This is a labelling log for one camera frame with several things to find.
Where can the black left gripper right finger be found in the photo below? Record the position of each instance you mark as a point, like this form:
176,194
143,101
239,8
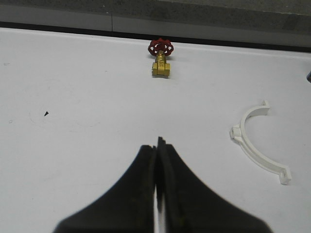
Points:
189,206

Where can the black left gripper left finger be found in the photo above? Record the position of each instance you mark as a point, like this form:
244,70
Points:
127,207

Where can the white half pipe clamp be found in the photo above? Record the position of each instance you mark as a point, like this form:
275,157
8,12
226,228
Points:
239,135

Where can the brass valve red handwheel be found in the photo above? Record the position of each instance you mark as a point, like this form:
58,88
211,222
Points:
160,48

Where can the grey stone countertop ledge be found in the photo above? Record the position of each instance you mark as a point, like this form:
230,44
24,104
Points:
289,15

